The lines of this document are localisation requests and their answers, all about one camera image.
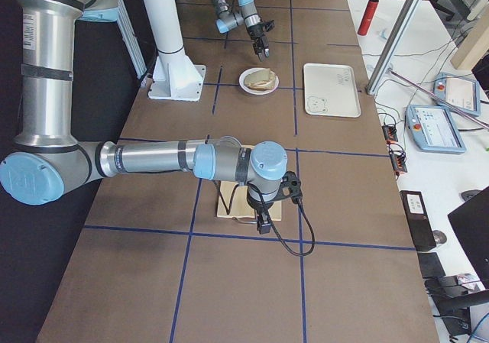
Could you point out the black monitor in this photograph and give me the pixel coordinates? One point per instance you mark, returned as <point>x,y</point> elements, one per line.
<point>470,225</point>

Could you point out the teach pendant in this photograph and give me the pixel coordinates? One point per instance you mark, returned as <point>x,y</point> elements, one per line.
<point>461,92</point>
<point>433,129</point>

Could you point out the red cylinder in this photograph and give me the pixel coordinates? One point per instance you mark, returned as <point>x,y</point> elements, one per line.
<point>367,17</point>

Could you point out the black power strip left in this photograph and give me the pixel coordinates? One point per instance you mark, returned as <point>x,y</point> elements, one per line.
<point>398,159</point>

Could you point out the wooden cutting board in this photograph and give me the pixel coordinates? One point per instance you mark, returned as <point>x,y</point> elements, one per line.
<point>248,174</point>

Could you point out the brown bread slice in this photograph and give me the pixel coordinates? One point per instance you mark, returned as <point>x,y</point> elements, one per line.
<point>260,80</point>

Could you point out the teach pendant far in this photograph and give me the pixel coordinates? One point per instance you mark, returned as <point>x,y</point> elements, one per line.
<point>461,92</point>

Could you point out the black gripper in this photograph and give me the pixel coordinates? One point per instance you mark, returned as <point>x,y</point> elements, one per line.
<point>259,207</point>
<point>256,37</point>

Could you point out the metal cutting board handle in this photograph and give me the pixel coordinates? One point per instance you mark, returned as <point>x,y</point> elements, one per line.
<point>243,222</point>

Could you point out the black power strip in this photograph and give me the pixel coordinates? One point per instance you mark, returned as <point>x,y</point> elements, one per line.
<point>390,133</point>
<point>398,159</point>

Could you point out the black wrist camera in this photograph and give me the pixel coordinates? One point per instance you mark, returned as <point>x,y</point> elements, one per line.
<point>267,26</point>
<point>290,188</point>

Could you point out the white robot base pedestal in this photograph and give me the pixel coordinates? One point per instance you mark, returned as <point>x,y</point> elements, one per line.
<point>175,77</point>

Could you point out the cream bear serving tray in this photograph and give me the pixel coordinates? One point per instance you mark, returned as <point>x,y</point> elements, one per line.
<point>330,90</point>

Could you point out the wooden beam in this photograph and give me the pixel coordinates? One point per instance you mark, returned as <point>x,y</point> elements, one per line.
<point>474,46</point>

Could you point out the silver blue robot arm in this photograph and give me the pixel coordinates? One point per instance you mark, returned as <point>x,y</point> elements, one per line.
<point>105,85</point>
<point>247,15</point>

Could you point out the black power strip right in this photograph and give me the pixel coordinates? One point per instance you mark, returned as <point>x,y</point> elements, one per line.
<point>390,133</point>

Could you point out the aluminium frame post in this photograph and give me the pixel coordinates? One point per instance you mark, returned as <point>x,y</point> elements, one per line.
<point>400,26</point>

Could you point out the white round plate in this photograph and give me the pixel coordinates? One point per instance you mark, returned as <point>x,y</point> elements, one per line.
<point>251,91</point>

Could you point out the black box with label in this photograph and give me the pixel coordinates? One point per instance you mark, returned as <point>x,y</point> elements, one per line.
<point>417,219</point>

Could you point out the teach pendant near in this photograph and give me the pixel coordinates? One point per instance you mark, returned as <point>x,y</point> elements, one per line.
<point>433,129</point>

